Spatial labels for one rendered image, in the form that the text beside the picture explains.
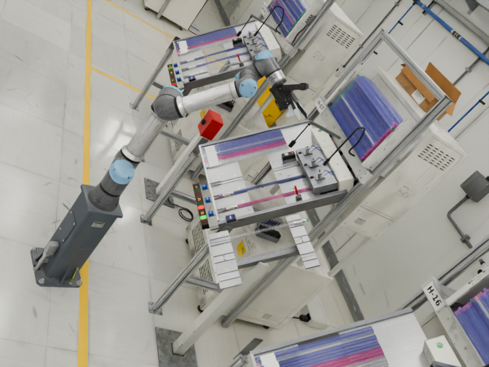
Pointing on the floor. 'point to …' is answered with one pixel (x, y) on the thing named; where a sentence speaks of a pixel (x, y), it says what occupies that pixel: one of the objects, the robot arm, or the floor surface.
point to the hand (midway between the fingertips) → (305, 119)
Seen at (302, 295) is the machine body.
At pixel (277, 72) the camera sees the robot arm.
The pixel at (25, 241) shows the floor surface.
